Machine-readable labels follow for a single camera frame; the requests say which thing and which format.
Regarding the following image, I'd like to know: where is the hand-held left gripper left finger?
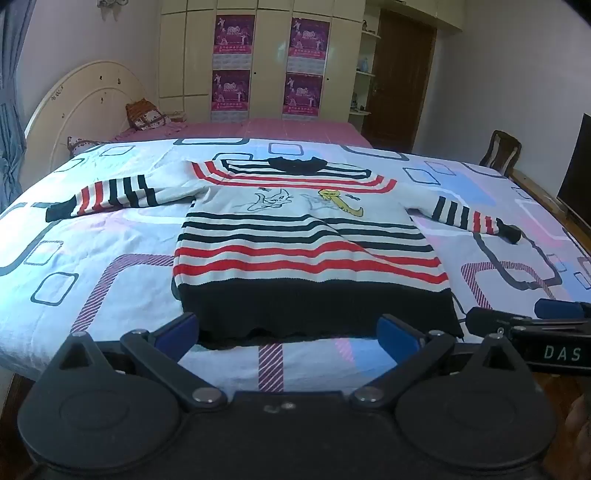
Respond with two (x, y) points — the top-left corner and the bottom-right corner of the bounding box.
(50, 312), (228, 413)

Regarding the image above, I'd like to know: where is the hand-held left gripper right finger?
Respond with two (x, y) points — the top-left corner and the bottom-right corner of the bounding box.
(349, 315), (523, 413)

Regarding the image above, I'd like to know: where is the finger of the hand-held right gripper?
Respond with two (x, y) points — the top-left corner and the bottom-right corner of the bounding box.
(533, 298), (591, 329)
(464, 307), (533, 341)

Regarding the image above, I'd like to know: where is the striped knit sweater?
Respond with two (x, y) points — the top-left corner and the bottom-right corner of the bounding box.
(45, 156), (522, 350)

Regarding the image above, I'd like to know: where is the printed white bed sheet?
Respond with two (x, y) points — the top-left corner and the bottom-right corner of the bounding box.
(0, 137), (591, 394)

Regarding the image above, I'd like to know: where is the black television screen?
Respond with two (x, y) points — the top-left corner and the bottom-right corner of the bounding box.
(556, 113), (591, 223)

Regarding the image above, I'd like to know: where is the brown wooden chair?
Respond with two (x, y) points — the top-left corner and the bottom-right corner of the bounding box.
(479, 130), (523, 179)

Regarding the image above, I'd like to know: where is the small white patterned pillow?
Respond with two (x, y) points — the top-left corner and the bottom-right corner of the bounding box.
(67, 136), (112, 158)

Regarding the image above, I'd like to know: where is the orange patterned pillow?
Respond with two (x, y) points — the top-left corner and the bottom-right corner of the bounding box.
(126, 98), (172, 132)

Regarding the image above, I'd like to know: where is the pink bed sheet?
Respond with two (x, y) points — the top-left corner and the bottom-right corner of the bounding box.
(108, 117), (375, 149)

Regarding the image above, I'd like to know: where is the brown wooden door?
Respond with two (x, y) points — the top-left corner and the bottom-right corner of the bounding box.
(362, 11), (437, 153)

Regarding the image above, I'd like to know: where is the cream bed headboard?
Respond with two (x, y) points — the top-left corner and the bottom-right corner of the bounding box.
(23, 60), (148, 175)

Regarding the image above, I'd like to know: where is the cream corner shelf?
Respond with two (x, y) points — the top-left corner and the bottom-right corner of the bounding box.
(348, 8), (382, 129)

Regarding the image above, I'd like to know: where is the blue curtain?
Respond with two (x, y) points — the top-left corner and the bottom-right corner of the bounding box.
(0, 0), (37, 206)

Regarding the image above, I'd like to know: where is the cream wardrobe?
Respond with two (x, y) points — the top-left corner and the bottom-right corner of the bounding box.
(159, 0), (366, 124)

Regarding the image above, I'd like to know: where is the purple wall poster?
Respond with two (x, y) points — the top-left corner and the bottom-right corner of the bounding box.
(288, 17), (331, 72)
(211, 69), (251, 123)
(213, 15), (256, 69)
(282, 72), (324, 120)

